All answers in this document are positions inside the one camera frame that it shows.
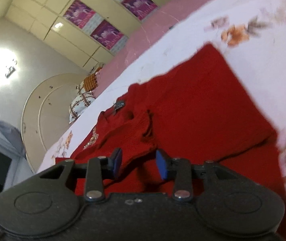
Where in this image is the white floral bedsheet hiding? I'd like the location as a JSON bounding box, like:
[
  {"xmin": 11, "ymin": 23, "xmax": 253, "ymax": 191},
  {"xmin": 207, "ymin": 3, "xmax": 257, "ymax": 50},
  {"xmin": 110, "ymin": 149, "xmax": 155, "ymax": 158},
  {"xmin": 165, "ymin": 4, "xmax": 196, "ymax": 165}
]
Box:
[{"xmin": 39, "ymin": 0, "xmax": 286, "ymax": 193}]

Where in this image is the orange checked cloth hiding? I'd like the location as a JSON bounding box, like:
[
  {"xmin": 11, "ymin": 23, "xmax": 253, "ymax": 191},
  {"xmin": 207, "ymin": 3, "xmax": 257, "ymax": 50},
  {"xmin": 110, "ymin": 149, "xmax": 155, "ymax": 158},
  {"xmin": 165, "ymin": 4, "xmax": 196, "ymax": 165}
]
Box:
[{"xmin": 83, "ymin": 67, "xmax": 102, "ymax": 92}]

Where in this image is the red knitted garment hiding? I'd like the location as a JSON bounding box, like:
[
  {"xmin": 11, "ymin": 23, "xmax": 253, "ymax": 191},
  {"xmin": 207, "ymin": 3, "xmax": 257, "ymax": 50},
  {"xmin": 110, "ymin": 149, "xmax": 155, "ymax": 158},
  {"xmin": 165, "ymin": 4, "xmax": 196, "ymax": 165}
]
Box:
[{"xmin": 57, "ymin": 45, "xmax": 286, "ymax": 240}]

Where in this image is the cream curved headboard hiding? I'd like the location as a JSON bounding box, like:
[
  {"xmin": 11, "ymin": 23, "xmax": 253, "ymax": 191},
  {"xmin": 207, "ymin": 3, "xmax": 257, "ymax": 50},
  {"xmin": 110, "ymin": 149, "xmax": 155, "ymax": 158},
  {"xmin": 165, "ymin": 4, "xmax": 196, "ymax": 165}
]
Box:
[{"xmin": 21, "ymin": 74, "xmax": 86, "ymax": 173}]

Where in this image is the grey tied curtain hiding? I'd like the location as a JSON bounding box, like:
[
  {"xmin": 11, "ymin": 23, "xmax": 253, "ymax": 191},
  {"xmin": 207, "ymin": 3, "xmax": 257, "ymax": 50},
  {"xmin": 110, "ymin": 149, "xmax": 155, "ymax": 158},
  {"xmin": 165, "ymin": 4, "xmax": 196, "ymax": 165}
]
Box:
[{"xmin": 0, "ymin": 120, "xmax": 26, "ymax": 159}]

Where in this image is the white patterned pillow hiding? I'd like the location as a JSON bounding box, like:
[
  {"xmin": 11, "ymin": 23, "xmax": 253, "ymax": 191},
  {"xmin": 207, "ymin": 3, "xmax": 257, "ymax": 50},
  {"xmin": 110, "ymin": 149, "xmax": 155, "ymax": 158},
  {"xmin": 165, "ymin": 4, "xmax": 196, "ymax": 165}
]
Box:
[{"xmin": 69, "ymin": 91, "xmax": 95, "ymax": 124}]

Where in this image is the pink bed cover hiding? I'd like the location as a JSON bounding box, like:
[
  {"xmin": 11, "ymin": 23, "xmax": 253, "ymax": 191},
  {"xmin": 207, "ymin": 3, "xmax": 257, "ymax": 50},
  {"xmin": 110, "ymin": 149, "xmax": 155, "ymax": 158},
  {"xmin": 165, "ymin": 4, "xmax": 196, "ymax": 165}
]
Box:
[{"xmin": 93, "ymin": 0, "xmax": 210, "ymax": 97}]

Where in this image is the cream wardrobe with posters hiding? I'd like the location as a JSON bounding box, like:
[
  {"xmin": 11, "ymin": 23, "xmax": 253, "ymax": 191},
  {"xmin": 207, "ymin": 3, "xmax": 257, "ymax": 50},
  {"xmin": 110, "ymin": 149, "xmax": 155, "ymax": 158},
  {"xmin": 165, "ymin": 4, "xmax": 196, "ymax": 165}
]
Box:
[{"xmin": 6, "ymin": 0, "xmax": 170, "ymax": 70}]

